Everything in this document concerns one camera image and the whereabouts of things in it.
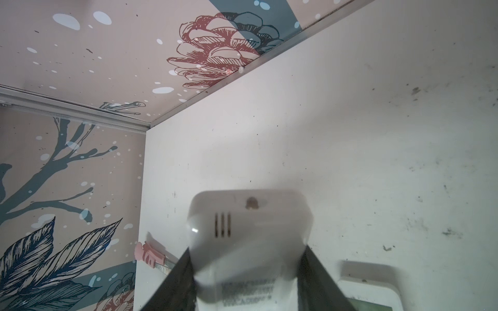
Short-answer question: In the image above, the pink handled knife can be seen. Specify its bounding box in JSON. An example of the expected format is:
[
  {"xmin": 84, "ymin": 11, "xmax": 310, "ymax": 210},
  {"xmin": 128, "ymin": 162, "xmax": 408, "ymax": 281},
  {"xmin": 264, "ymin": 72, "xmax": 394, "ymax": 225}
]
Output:
[{"xmin": 134, "ymin": 242, "xmax": 176, "ymax": 275}]

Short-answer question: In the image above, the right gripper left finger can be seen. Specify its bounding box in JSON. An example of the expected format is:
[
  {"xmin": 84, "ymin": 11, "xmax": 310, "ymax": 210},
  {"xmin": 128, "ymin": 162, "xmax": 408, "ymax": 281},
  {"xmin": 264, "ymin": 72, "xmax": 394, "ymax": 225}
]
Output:
[{"xmin": 141, "ymin": 249, "xmax": 197, "ymax": 311}]

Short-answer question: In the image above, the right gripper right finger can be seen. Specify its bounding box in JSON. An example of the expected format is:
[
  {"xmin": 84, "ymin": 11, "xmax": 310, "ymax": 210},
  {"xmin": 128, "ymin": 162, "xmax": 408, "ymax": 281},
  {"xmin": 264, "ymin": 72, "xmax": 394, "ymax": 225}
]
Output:
[{"xmin": 297, "ymin": 246, "xmax": 355, "ymax": 311}]

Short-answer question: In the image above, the white remote control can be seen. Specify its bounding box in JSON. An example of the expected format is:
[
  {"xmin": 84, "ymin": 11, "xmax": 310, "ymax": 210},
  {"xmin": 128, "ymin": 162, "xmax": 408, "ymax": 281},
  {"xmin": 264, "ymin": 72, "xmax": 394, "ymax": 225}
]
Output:
[
  {"xmin": 187, "ymin": 189, "xmax": 313, "ymax": 310},
  {"xmin": 338, "ymin": 277, "xmax": 404, "ymax": 311}
]

